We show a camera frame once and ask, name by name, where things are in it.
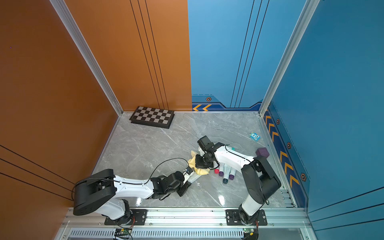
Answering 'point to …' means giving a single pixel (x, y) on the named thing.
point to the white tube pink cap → (216, 171)
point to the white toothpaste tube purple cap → (232, 173)
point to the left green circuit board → (123, 233)
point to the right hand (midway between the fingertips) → (196, 166)
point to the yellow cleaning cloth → (192, 164)
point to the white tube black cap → (193, 177)
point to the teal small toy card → (254, 136)
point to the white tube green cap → (230, 148)
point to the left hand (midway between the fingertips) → (190, 181)
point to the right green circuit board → (249, 233)
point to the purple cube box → (262, 152)
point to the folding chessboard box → (152, 116)
